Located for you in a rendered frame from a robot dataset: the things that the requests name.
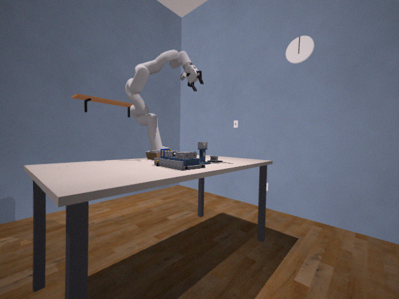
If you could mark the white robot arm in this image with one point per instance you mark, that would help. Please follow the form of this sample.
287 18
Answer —
135 85

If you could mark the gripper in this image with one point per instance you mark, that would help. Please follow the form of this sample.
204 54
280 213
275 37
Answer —
194 76

